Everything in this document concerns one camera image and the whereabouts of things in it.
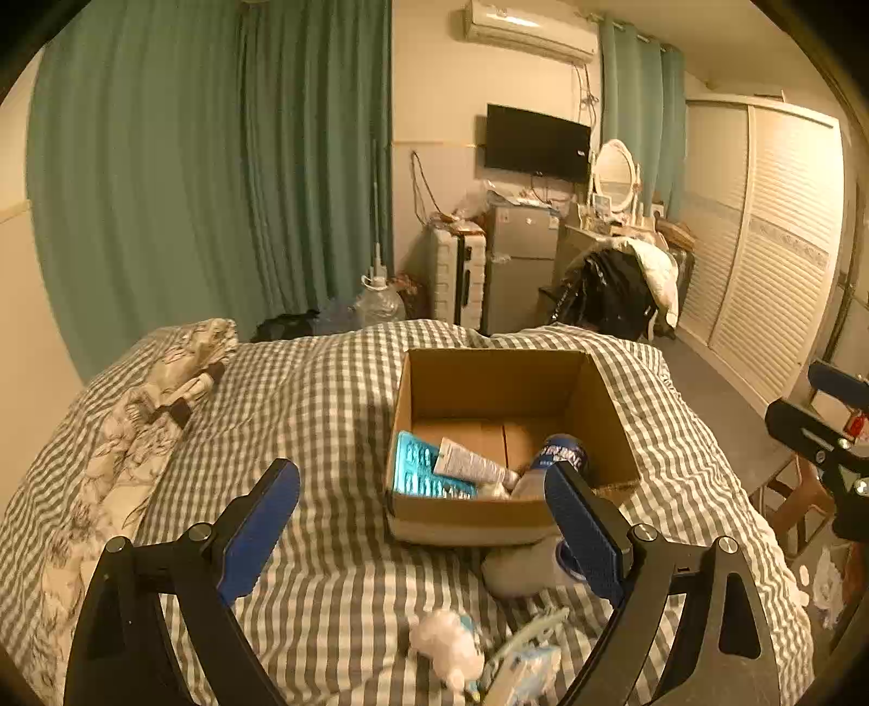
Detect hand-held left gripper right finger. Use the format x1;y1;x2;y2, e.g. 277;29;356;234
543;463;782;706

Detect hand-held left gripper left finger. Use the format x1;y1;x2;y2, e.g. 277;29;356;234
64;459;301;706

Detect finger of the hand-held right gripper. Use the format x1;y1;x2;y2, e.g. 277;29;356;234
808;360;869;410
765;399;854;471

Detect brown cardboard box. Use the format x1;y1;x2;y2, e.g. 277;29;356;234
385;348;640;546

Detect wooden stool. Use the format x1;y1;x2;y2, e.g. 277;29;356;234
766;453;837;559

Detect white rounded bottle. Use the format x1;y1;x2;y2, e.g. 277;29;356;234
482;533;586;600

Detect clear bottle with blue label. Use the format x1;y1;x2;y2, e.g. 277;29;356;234
511;434;589;501

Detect white plastic bag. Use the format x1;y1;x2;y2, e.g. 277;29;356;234
812;547;851;629

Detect clear plastic wrapper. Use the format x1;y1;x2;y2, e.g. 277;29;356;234
487;606;572;665

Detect white squeeze tube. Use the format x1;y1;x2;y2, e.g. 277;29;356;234
432;437;521;491

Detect grey checked blanket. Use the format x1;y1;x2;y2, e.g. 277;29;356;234
0;319;816;706

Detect white louvred wardrobe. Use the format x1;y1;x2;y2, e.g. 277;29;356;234
677;94;847;417

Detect pale blue tissue packet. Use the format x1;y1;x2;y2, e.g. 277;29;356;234
478;644;564;706

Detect floral printed quilt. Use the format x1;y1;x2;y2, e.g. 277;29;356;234
0;317;240;683

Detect blue blister pack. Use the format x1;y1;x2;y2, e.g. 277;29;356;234
392;430;477;502

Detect black bag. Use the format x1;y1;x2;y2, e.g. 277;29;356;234
250;310;322;343

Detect white padded coat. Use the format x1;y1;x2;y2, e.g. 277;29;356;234
609;235;681;328

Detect black jacket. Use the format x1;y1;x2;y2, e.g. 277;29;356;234
549;249;658;338

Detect large clear water jug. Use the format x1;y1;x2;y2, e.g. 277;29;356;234
349;267;407;333

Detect grey small fridge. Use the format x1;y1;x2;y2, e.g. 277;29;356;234
484;205;562;338

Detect grey dressing table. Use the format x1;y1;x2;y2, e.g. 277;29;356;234
555;223;615;289

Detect white ribbed suitcase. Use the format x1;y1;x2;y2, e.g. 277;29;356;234
427;226;488;328

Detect white oval mirror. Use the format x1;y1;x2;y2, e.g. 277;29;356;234
592;138;643;219

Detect narrow green curtain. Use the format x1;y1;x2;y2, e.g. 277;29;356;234
600;16;688;213

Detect wide green curtain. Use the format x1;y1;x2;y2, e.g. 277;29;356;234
26;0;395;383

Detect white air conditioner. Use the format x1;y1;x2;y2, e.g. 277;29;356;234
463;0;599;67

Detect black wall television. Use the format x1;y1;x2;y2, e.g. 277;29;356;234
484;103;592;184

